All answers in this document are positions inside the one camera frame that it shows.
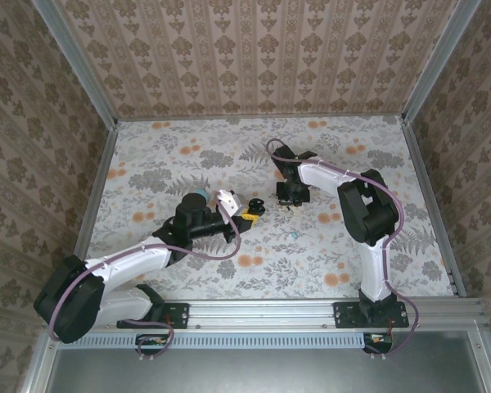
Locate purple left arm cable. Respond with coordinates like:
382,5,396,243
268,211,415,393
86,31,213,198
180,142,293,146
47,192,243,361

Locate black controller box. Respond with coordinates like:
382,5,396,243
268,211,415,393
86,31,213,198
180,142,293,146
135,333,173,355
363,332,394,354

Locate aluminium frame side rail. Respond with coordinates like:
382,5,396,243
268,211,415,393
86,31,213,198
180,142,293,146
400,116,467,298
61,122,119,300

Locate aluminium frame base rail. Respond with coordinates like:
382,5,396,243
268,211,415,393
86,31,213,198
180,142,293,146
116,113,406,123

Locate grey metal sheet panel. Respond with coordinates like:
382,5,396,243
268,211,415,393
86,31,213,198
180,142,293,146
24,347,491,393

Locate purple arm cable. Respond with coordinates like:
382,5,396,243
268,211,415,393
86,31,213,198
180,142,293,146
265,138,419,360
47,192,243,361

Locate grey slotted cable duct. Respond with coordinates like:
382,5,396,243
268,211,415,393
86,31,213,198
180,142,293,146
79,331,369,350

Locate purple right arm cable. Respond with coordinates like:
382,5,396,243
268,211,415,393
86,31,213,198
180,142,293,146
265,138,419,360

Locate aluminium frame corner post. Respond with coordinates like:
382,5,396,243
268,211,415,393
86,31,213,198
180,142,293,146
32,0,119,128
400,0,482,124

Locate aluminium front mounting rail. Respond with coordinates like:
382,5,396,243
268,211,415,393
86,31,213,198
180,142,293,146
44,298,488,332

